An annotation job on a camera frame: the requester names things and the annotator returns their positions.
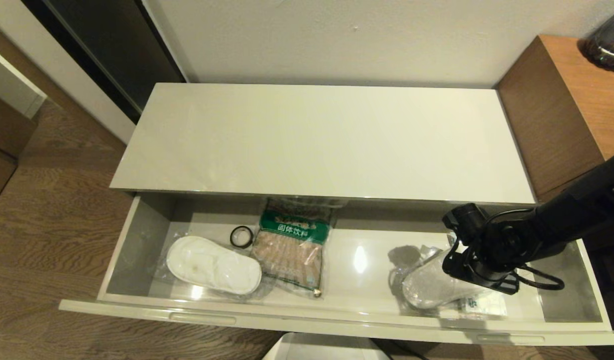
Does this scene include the white packet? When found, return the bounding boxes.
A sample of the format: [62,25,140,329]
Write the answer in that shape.
[457,291,508,319]

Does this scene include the white slippers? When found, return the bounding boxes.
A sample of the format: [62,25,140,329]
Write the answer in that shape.
[389,244,487,317]
[156,231,273,302]

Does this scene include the beige cabinet drawer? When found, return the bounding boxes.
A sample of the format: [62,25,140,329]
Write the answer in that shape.
[59,192,614,347]

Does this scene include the black tape roll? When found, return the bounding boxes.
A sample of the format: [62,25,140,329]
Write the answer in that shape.
[230,225,255,249]

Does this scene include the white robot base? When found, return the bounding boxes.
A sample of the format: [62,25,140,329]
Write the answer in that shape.
[262,332,393,360]

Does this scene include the brown wooden desk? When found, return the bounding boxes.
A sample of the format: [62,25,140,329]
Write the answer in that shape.
[496,34,614,203]

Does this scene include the drink powder bag green label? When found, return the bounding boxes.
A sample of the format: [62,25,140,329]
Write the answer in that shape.
[251,196,348,300]

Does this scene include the beige glossy cabinet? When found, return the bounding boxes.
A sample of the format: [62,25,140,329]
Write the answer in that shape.
[109,82,587,218]

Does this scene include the dark glass vase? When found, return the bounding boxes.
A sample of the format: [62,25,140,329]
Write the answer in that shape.
[578,9,614,73]

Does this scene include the dark door panel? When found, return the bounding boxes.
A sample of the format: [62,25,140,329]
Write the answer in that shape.
[19,0,187,126]

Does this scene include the wooden cabinet with white top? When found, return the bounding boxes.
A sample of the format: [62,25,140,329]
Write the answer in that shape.
[0,42,47,213]

